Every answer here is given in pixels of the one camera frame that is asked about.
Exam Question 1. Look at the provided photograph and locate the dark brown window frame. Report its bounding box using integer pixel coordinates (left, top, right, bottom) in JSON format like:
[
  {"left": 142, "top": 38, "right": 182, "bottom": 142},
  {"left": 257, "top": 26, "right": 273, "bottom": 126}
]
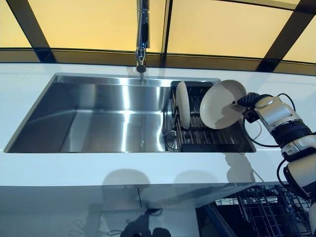
[{"left": 0, "top": 0, "right": 316, "bottom": 74}]

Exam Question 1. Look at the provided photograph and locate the chrome kitchen faucet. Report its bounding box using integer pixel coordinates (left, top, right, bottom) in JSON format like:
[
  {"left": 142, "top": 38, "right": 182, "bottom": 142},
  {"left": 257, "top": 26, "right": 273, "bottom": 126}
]
[{"left": 134, "top": 0, "right": 151, "bottom": 74}]

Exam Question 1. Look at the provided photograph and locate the robot right leg black foot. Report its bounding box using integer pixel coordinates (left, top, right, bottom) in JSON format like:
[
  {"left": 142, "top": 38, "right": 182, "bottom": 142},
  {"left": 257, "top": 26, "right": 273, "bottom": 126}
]
[{"left": 152, "top": 226, "right": 174, "bottom": 237}]

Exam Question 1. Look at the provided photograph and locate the round steel sink drain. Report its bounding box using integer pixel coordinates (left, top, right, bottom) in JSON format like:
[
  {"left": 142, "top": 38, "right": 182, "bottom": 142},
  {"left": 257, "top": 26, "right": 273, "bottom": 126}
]
[{"left": 163, "top": 131, "right": 180, "bottom": 150}]

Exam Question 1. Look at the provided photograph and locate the cream round plate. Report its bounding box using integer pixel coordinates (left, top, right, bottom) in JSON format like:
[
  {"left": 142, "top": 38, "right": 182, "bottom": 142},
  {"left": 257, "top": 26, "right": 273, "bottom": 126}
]
[
  {"left": 199, "top": 79, "right": 247, "bottom": 130},
  {"left": 175, "top": 80, "right": 191, "bottom": 129}
]

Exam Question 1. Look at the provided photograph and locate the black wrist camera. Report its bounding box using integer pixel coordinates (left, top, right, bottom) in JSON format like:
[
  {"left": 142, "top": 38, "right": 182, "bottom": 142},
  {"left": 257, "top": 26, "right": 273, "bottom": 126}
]
[{"left": 242, "top": 108, "right": 260, "bottom": 124}]

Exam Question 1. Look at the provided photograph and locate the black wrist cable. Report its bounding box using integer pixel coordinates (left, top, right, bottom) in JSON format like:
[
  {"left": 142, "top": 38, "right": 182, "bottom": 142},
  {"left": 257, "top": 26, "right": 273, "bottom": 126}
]
[{"left": 242, "top": 93, "right": 297, "bottom": 185}]

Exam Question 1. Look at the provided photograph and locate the white glossy cabinet door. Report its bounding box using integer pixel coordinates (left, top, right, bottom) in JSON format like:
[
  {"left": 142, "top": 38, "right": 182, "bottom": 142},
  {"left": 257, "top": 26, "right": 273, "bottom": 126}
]
[
  {"left": 139, "top": 184, "right": 239, "bottom": 212},
  {"left": 0, "top": 184, "right": 141, "bottom": 217}
]

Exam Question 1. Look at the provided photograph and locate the stainless steel sink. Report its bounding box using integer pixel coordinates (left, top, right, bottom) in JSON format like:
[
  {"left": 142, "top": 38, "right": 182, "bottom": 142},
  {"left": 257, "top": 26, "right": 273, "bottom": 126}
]
[{"left": 4, "top": 72, "right": 257, "bottom": 154}]

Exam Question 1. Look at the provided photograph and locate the white floor cable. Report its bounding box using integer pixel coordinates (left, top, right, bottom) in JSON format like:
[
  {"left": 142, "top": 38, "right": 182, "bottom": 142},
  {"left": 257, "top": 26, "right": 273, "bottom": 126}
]
[{"left": 108, "top": 216, "right": 130, "bottom": 236}]

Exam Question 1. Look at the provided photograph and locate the black sink dish rack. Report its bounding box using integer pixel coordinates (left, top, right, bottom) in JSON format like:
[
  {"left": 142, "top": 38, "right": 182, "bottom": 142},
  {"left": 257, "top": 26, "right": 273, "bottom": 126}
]
[{"left": 161, "top": 79, "right": 248, "bottom": 153}]

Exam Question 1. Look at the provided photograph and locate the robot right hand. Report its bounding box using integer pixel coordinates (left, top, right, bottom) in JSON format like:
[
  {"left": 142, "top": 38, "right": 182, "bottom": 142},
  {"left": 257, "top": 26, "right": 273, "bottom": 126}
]
[{"left": 232, "top": 92, "right": 263, "bottom": 108}]

